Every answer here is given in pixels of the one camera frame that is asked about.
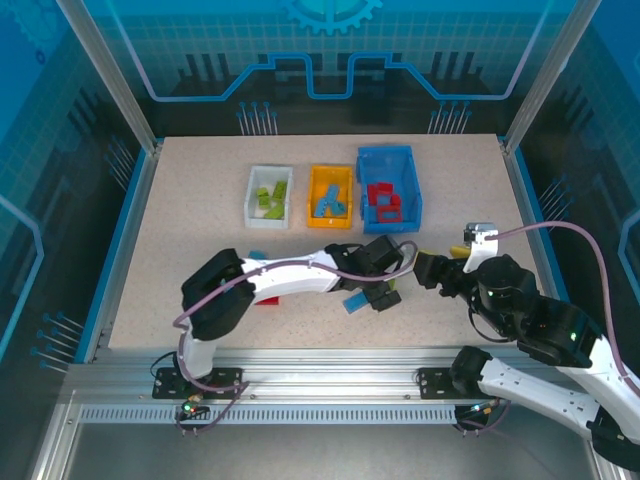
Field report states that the orange plastic bin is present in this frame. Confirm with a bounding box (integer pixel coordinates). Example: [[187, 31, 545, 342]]
[[305, 164, 355, 232]]

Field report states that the blue plastic bin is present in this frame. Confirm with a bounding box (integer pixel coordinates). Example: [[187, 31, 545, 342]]
[[356, 145, 424, 235]]

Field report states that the white plastic bin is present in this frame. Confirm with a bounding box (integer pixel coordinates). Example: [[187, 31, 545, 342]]
[[243, 164, 295, 230]]

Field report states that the blue printed side panel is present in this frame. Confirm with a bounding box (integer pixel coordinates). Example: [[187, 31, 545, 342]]
[[519, 0, 640, 371], [0, 0, 151, 371]]

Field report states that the grey metal sheet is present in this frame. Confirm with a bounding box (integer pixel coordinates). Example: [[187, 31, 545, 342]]
[[29, 389, 631, 480]]

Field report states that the blue printed gear panel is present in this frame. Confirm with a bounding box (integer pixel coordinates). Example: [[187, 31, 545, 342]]
[[94, 0, 571, 139]]

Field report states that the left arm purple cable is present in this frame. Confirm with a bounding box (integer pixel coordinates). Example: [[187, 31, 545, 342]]
[[172, 239, 419, 436]]

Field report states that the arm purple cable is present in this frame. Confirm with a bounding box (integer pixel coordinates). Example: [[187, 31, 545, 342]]
[[462, 221, 632, 436], [172, 239, 419, 436]]

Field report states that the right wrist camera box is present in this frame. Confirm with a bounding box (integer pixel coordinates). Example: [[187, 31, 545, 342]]
[[463, 222, 500, 274]]

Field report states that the aluminium side rail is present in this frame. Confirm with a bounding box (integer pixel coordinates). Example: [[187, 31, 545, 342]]
[[499, 137, 591, 364], [82, 142, 164, 364]]

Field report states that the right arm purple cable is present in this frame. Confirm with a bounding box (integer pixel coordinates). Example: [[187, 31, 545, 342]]
[[462, 221, 632, 436]]

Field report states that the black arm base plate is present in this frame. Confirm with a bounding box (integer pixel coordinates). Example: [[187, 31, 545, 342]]
[[417, 367, 511, 400], [152, 366, 245, 400]]

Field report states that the aluminium cross rail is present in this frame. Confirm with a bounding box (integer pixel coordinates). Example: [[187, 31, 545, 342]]
[[64, 348, 599, 407]]

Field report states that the lit cable connector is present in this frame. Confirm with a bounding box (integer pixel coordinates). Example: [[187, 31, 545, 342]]
[[175, 397, 209, 419], [457, 402, 501, 419]]

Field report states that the slotted grey cable duct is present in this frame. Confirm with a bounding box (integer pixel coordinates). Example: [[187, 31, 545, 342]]
[[78, 405, 460, 425]]

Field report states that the aluminium frame post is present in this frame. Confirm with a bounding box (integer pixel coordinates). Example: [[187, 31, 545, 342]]
[[503, 0, 604, 154], [55, 0, 164, 154]]

